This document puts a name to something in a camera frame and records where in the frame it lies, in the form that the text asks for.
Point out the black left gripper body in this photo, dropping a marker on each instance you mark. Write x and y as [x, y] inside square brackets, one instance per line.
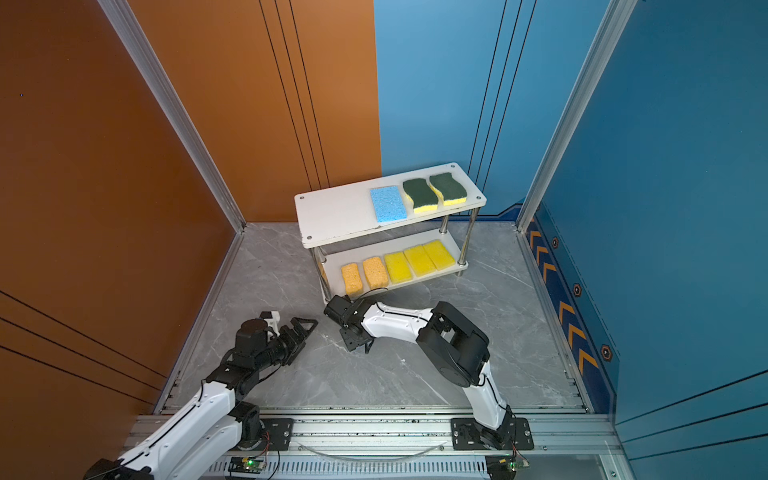
[280, 349]

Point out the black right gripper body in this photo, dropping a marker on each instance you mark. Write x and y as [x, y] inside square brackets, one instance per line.
[345, 331]

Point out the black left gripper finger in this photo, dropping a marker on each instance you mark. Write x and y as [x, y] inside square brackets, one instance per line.
[296, 348]
[302, 328]

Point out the orange cellulose sponge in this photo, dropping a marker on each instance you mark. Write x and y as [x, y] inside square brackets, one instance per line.
[352, 280]
[376, 273]

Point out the blue sponge bottom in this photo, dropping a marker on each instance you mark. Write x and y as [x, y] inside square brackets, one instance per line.
[388, 204]

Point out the yellow green sponge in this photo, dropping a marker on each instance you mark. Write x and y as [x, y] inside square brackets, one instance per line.
[421, 195]

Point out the green scrub sponge top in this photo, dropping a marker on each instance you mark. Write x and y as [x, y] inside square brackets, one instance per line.
[448, 190]

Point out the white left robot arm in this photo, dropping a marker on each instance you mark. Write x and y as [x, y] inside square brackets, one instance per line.
[218, 418]

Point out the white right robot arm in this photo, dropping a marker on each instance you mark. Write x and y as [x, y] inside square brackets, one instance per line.
[456, 347]

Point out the white two-tier metal shelf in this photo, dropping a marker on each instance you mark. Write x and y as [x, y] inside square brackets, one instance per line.
[343, 213]

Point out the left green circuit board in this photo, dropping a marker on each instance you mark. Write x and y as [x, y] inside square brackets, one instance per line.
[246, 465]

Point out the green circuit board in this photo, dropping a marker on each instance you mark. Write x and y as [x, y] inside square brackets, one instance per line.
[246, 465]
[502, 467]

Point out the right green circuit board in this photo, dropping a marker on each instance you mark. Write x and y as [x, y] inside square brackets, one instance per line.
[502, 467]

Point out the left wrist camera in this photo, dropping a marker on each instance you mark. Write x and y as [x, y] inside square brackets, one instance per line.
[272, 319]

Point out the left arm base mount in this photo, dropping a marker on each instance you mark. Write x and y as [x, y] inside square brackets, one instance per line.
[270, 434]

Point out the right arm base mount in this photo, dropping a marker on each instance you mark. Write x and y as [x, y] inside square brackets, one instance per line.
[514, 434]

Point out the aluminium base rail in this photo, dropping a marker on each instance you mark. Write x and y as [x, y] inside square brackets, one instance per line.
[415, 443]

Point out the left aluminium corner post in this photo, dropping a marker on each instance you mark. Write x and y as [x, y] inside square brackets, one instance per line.
[127, 27]

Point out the aluminium corner post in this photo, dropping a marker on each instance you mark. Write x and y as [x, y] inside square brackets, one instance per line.
[610, 30]
[127, 27]

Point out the right aluminium corner post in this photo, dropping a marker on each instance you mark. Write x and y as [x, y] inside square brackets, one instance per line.
[610, 30]

